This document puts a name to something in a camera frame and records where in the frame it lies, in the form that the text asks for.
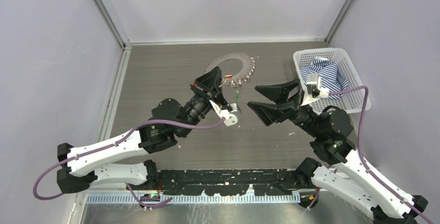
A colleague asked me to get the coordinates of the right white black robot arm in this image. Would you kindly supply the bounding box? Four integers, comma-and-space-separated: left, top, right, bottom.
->
248, 79, 428, 223

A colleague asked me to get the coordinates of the blue striped shirt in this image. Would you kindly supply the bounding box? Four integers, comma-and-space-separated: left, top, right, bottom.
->
300, 57, 349, 92

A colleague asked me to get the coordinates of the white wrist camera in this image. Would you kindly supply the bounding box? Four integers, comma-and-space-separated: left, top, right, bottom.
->
306, 73, 329, 99
209, 100, 238, 127

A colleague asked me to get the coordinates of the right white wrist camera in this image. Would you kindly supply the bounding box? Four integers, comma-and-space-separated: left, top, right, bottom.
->
306, 73, 329, 99

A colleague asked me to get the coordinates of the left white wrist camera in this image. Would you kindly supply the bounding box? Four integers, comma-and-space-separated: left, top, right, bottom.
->
209, 100, 238, 127

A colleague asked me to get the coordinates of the white plastic basket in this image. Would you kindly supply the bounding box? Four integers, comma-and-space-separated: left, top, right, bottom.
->
293, 48, 365, 114

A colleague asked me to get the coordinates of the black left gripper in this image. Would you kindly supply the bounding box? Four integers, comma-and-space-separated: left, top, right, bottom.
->
177, 66, 228, 138

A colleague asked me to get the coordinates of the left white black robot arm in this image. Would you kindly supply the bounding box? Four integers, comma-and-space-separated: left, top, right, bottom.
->
57, 66, 238, 193

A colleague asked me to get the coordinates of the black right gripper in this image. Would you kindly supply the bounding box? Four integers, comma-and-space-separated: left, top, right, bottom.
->
245, 77, 321, 137

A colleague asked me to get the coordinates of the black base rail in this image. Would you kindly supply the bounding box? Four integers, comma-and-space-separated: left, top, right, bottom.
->
137, 159, 332, 198

